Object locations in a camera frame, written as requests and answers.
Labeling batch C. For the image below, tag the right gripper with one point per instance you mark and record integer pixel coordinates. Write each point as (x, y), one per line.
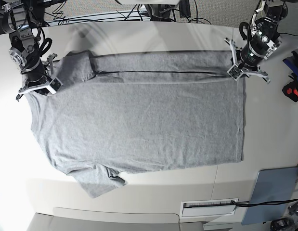
(35, 73)

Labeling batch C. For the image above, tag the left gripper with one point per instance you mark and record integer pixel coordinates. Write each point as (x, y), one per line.
(250, 55)

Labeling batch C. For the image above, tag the grey T-shirt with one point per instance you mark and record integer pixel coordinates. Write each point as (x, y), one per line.
(137, 113)

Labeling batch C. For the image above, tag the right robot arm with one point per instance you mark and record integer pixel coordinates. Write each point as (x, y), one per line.
(28, 45)

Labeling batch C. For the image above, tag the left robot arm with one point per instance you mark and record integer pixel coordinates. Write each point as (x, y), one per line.
(262, 40)

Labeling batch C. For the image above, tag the blue clamp tool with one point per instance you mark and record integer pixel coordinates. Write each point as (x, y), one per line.
(292, 63)

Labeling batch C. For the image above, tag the black red clamp tool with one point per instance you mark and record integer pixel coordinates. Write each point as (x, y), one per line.
(291, 91)

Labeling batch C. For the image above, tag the black device bottom right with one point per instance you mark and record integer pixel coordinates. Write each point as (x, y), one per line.
(282, 224)

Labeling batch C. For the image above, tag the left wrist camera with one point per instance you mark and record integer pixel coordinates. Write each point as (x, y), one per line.
(235, 72)

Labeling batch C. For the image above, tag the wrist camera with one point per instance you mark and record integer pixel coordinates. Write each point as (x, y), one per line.
(54, 85)
(235, 72)

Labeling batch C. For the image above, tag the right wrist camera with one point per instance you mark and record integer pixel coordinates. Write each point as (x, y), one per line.
(54, 85)

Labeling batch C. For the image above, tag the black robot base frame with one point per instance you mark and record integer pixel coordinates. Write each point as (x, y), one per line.
(181, 12)

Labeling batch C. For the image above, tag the white table cable grommet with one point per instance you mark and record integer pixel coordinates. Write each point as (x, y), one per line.
(207, 208)

